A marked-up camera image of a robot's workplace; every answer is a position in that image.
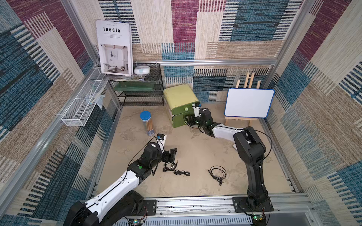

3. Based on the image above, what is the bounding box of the black wire shelf rack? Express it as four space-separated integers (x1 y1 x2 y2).
107 63 165 106

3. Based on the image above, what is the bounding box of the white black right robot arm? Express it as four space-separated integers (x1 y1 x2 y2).
184 107 274 215

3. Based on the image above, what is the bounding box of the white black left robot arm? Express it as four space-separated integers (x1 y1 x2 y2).
63 141 177 226

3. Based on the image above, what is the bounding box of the blue framed whiteboard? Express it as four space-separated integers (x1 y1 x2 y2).
224 88 275 119

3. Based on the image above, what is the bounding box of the Inedia magazine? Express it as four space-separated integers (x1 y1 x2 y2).
96 20 133 77

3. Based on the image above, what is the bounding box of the clear pencil tub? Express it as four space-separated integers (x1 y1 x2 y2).
140 111 155 136

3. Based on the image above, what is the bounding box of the white wire basket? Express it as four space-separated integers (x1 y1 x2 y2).
61 67 107 127

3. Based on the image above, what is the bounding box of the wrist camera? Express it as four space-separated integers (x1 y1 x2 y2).
156 133 167 151
192 103 200 118

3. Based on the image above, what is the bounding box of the green drawer cabinet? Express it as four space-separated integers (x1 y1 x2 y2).
163 84 199 128

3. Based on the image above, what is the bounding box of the white oval device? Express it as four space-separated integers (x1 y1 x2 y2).
133 66 150 75

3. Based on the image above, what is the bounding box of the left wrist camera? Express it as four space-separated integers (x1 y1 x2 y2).
156 133 167 151

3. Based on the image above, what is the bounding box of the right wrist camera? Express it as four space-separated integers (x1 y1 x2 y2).
192 103 200 118

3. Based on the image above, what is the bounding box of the black braided earphones left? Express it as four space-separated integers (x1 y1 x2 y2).
163 163 190 177

